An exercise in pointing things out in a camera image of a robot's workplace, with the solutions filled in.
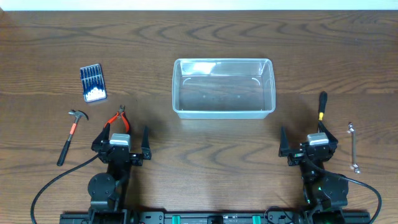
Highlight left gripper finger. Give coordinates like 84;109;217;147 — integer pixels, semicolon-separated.
141;126;152;160
91;123;110;152

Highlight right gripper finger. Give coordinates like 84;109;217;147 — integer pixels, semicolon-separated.
318;121;338;152
279;127;292;157

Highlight silver offset wrench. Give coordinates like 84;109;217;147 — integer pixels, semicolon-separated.
348;123;361;174

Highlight red handled pliers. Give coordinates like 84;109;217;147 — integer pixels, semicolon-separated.
104;105;131;134

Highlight small claw hammer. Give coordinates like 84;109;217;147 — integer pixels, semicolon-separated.
57;110;89;166

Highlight black yellow screwdriver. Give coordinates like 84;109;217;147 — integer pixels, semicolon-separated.
318;91;328;132

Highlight blue precision screwdriver set case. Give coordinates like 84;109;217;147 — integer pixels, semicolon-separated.
80;63;107;103

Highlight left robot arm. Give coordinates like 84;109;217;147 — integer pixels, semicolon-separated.
88;124;152;212

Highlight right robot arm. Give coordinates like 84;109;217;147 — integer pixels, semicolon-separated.
279;121;348;216

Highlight clear plastic container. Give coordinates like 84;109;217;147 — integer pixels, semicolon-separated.
172;58;276;119

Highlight right black cable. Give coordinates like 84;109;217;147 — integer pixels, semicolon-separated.
306;157;382;224

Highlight black cable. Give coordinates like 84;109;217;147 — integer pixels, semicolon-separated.
306;157;382;224
30;154;101;224

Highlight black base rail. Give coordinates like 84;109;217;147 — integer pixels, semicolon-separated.
59;210;371;224

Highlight left black cable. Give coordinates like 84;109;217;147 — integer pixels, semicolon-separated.
30;154;101;224

